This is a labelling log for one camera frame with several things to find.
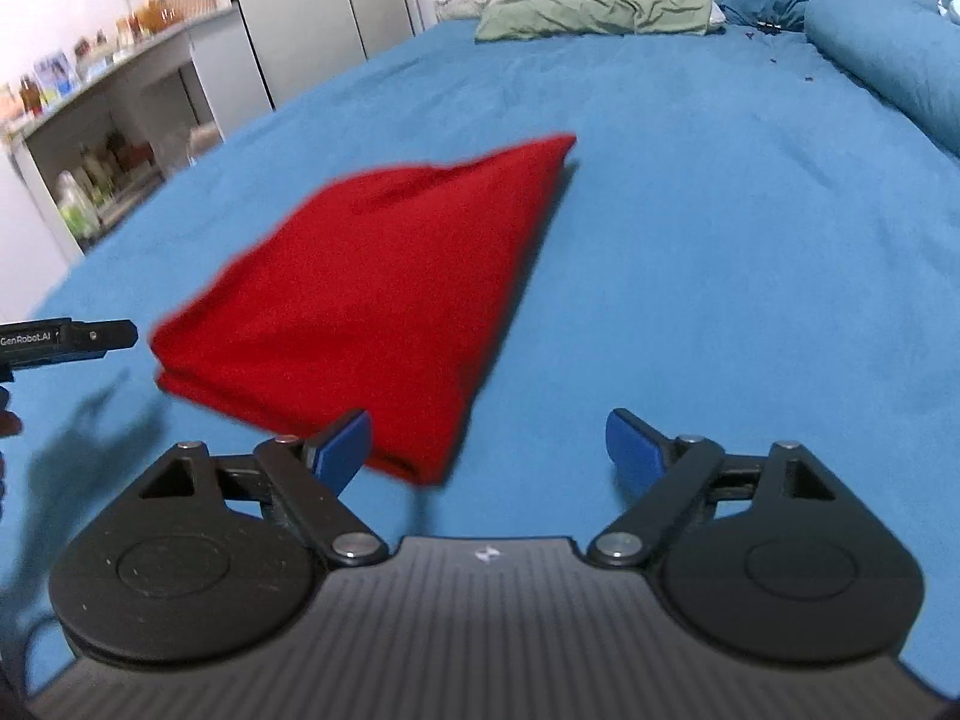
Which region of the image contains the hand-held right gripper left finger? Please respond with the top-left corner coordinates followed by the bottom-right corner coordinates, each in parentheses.
top-left (124, 410), bottom-right (389, 567)

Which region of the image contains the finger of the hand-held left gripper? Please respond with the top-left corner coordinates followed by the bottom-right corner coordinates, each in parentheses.
top-left (71, 319), bottom-right (140, 358)

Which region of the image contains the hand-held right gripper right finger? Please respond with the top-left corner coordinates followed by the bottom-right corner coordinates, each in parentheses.
top-left (586, 409), bottom-right (856, 569)

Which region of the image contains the red knit sweater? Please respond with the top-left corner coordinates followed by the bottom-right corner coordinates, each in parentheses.
top-left (150, 133), bottom-right (578, 487)

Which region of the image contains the bed with blue sheet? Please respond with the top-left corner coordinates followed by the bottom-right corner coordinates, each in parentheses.
top-left (0, 19), bottom-right (960, 698)

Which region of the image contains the white shelf unit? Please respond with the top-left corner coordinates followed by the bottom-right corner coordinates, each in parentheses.
top-left (0, 4), bottom-right (241, 263)

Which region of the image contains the grey wardrobe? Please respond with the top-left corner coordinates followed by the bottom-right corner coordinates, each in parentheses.
top-left (217, 0), bottom-right (440, 110)

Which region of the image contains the green pillow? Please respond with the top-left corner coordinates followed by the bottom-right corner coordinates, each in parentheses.
top-left (475, 0), bottom-right (721, 42)

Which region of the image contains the blue duvet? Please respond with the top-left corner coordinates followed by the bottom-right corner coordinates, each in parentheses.
top-left (804, 0), bottom-right (960, 158)

